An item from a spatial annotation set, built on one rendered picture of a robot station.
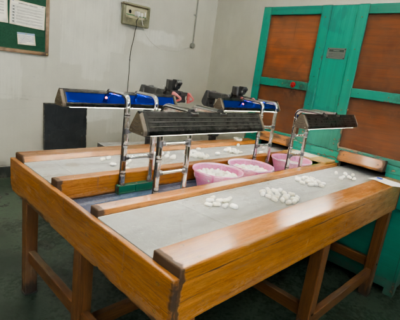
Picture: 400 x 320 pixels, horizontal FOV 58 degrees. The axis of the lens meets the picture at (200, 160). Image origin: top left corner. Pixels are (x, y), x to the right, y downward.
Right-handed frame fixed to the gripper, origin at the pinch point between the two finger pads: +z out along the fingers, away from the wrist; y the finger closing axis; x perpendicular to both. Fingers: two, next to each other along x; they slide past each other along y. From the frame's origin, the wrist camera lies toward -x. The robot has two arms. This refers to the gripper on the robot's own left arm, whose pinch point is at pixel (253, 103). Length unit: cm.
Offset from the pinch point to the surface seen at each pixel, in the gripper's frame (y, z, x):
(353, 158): 29, 68, 23
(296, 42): 30, 5, -47
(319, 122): -30, 74, -1
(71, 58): -61, -197, -11
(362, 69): 35, 57, -33
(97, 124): -30, -196, 56
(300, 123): -44, 73, 0
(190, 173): -78, 35, 35
